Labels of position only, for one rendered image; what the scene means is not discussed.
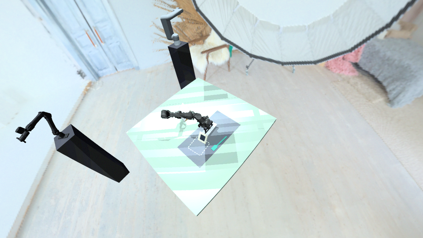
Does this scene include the white square tile with dark square centre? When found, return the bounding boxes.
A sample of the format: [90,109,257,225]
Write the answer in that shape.
[198,132,208,144]

